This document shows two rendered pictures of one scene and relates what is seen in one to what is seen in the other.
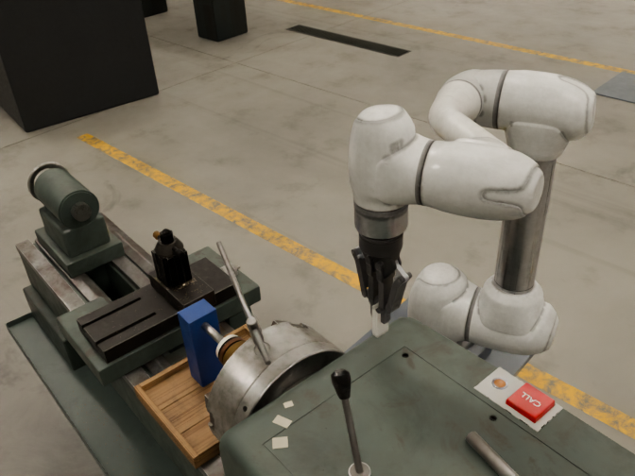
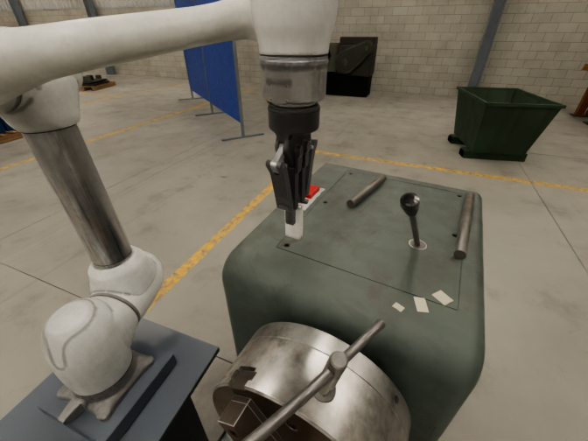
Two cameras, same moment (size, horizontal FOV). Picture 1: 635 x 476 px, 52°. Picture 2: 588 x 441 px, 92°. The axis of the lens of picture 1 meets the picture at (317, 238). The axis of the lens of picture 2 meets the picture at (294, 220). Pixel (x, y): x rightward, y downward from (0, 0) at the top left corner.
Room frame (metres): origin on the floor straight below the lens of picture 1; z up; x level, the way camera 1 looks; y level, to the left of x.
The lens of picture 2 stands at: (1.08, 0.29, 1.63)
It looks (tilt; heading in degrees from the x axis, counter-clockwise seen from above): 34 degrees down; 247
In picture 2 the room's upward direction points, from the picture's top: straight up
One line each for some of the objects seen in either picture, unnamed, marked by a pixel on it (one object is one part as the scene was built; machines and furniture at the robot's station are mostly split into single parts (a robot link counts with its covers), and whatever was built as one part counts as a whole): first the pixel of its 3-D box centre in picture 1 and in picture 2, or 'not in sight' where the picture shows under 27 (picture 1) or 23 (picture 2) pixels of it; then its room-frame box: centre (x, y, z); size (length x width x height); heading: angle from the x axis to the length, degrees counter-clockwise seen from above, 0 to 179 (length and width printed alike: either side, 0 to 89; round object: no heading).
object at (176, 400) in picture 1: (223, 388); not in sight; (1.19, 0.27, 0.88); 0.36 x 0.30 x 0.04; 128
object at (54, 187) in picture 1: (70, 213); not in sight; (1.92, 0.84, 1.01); 0.30 x 0.20 x 0.29; 38
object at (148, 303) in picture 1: (160, 305); not in sight; (1.47, 0.47, 0.95); 0.43 x 0.18 x 0.04; 128
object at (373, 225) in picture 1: (381, 213); (293, 80); (0.91, -0.11, 1.58); 0.09 x 0.09 x 0.06
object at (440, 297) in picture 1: (440, 301); (88, 339); (1.39, -0.33, 0.97); 0.18 x 0.16 x 0.22; 62
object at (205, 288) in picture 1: (181, 287); not in sight; (1.49, 0.40, 1.00); 0.20 x 0.10 x 0.05; 38
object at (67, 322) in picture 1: (161, 308); not in sight; (1.52, 0.49, 0.89); 0.53 x 0.30 x 0.06; 128
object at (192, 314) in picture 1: (203, 343); not in sight; (1.25, 0.31, 1.00); 0.08 x 0.06 x 0.23; 128
